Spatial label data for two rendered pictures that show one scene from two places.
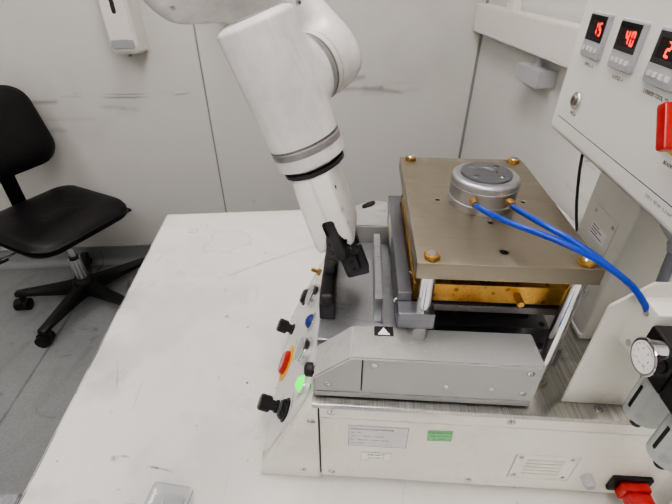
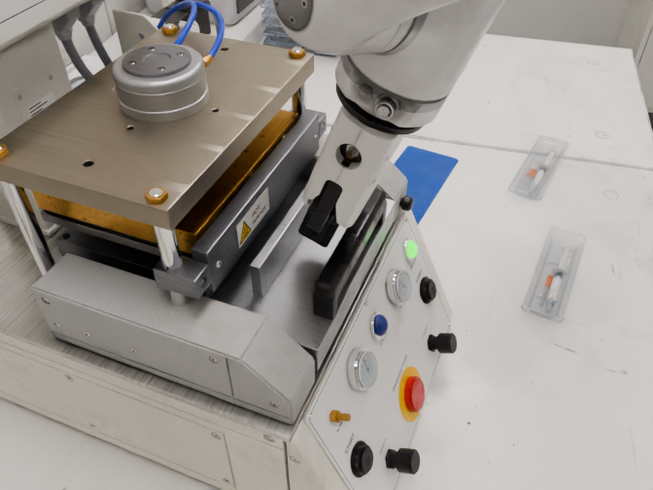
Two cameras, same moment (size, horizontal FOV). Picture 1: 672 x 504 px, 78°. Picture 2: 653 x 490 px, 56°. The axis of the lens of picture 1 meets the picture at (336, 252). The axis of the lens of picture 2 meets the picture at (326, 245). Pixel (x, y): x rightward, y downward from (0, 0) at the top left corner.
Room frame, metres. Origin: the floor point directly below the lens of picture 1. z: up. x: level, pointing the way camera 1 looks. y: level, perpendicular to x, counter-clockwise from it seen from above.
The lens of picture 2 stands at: (0.88, 0.12, 1.39)
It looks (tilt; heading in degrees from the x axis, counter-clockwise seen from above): 43 degrees down; 199
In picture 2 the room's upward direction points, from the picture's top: straight up
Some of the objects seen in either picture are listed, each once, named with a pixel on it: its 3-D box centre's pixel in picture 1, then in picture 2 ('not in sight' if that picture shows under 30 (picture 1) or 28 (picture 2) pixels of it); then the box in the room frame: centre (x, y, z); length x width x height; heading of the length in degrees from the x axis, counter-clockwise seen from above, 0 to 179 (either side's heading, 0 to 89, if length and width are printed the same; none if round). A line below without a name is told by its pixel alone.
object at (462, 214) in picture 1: (505, 227); (153, 107); (0.43, -0.21, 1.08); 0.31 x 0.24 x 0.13; 176
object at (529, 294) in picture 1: (474, 233); (178, 135); (0.45, -0.18, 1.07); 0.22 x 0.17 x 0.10; 176
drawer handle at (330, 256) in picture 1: (331, 272); (353, 248); (0.47, 0.01, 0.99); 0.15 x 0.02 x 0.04; 176
